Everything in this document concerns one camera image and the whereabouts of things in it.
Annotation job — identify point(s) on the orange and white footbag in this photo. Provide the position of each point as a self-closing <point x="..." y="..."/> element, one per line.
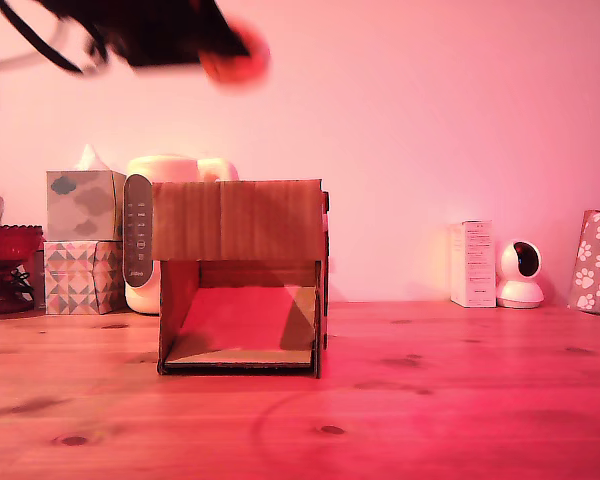
<point x="240" y="67"/>

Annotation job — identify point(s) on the cardboard dice tower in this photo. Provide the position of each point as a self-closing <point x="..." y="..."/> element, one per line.
<point x="240" y="220"/>

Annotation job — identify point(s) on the white appliance with dark panel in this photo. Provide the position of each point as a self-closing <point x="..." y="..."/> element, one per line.
<point x="170" y="170"/>

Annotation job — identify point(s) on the white tissue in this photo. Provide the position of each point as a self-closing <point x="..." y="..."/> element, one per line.
<point x="90" y="160"/>

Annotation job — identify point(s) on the cloud print tissue box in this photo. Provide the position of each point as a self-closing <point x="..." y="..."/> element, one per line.
<point x="80" y="205"/>

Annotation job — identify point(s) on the triangle pattern tissue box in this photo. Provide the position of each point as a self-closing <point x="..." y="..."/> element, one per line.
<point x="80" y="280"/>

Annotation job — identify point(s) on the red glass footed bowl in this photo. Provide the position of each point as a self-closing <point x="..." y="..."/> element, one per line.
<point x="10" y="245"/>

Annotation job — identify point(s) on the white printed carton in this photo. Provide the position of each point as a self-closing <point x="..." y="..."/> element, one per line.
<point x="475" y="265"/>

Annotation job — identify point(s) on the paw print bag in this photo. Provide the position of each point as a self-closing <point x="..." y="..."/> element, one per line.
<point x="597" y="265"/>

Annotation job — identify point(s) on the small white round camera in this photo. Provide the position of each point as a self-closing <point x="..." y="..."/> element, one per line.
<point x="520" y="295"/>

